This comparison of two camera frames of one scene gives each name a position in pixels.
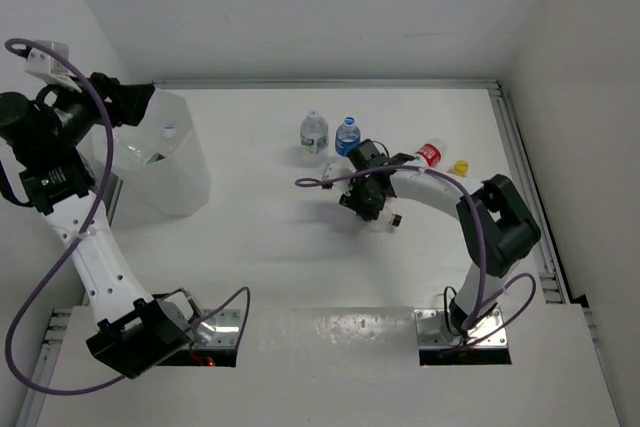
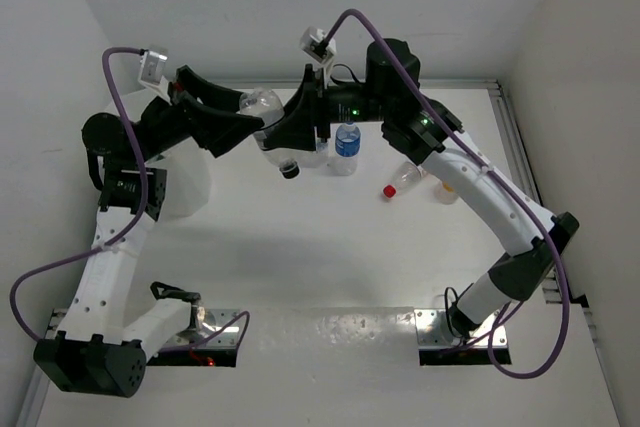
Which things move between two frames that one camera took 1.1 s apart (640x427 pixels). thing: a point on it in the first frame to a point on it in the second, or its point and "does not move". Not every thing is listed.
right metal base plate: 432,330 does not move
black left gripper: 126,102 to 217,130
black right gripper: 351,201 to 295,130
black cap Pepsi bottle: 387,225 to 266,105
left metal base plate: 220,330 does not move
